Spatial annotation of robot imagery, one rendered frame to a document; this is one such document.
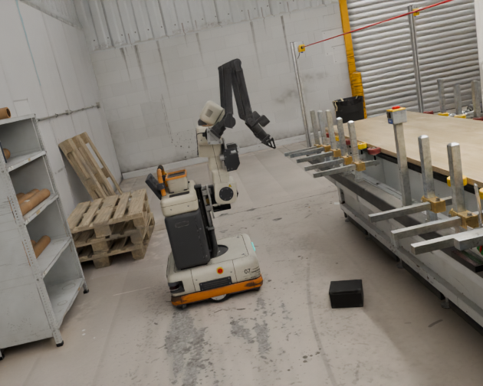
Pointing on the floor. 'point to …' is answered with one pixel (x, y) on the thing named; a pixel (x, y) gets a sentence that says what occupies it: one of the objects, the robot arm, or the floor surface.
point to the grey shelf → (1, 328)
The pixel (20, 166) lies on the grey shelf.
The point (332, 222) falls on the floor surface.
